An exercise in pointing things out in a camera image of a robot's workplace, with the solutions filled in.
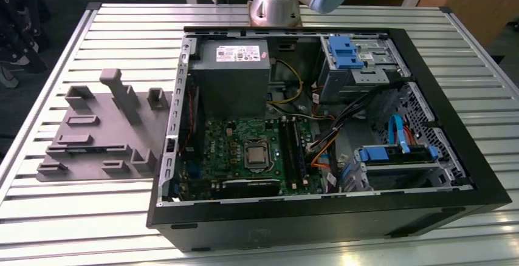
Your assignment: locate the grey power supply unit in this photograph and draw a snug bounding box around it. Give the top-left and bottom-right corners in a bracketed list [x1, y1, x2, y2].
[189, 39, 272, 120]

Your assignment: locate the metal drive cage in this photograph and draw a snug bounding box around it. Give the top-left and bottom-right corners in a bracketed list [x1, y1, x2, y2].
[317, 33, 411, 103]

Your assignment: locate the grey parts rack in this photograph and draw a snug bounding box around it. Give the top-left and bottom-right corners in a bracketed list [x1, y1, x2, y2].
[34, 68, 175, 183]

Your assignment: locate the grey chair base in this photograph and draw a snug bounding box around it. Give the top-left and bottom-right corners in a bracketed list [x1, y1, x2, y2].
[0, 65, 20, 90]

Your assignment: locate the metal disk bay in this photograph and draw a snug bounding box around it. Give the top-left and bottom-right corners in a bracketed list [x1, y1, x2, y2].
[356, 159, 473, 193]

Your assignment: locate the hard disk in blue carrier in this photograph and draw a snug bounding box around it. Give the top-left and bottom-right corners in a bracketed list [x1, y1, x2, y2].
[359, 146, 439, 165]

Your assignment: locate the silver CPU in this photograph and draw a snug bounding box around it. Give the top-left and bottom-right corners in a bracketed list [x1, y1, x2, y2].
[243, 146, 268, 165]

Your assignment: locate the black wire bundle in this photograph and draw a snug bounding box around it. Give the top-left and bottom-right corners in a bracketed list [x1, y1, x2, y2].
[307, 82, 407, 153]

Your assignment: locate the black PC case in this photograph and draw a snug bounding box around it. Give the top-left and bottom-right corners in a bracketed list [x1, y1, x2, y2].
[145, 26, 512, 252]

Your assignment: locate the blue drive carrier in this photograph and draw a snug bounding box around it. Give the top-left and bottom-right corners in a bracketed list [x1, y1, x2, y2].
[328, 36, 365, 70]

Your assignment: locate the yellow and black wire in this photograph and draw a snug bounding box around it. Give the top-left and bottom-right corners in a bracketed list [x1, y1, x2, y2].
[265, 59, 305, 106]

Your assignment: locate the green motherboard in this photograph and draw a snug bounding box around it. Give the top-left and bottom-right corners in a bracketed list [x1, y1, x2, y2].
[177, 117, 325, 200]

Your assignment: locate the dark office chair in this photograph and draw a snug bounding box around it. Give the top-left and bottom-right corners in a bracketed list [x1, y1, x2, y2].
[24, 0, 52, 36]

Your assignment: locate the orange wire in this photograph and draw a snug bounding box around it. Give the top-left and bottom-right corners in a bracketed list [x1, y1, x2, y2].
[311, 147, 337, 169]

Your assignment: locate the blue flat data wire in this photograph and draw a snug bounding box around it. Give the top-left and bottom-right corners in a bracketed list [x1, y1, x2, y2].
[388, 114, 411, 153]

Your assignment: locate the black graphics card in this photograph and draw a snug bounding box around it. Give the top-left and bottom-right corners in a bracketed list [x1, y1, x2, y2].
[220, 178, 281, 199]

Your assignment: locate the black RAM slot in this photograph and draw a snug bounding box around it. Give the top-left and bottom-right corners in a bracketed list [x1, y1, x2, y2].
[277, 118, 296, 188]

